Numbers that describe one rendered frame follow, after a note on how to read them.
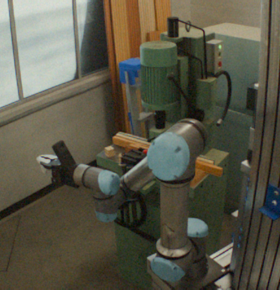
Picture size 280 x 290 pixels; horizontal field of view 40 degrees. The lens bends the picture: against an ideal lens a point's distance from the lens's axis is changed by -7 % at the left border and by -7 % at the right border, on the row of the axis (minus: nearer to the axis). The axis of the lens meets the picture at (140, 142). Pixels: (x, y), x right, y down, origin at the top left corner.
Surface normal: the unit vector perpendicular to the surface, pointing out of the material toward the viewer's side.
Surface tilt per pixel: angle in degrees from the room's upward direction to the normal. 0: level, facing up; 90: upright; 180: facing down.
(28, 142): 90
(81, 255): 0
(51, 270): 0
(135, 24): 87
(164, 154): 82
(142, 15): 86
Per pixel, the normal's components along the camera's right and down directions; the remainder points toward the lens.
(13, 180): 0.76, 0.28
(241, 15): -0.65, 0.36
